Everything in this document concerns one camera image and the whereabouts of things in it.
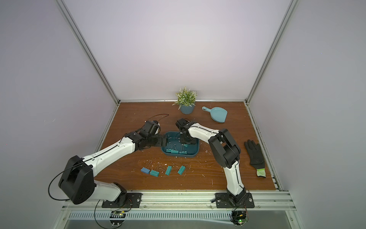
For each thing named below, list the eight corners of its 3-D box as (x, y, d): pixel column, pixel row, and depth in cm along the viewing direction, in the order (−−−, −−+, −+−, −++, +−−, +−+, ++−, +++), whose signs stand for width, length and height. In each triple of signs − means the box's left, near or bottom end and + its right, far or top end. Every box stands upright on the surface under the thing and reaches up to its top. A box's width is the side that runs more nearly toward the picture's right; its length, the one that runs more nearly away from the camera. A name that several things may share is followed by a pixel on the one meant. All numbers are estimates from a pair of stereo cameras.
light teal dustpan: (203, 122, 109) (203, 120, 107) (202, 108, 118) (202, 106, 117) (228, 122, 108) (229, 120, 107) (225, 108, 118) (226, 106, 117)
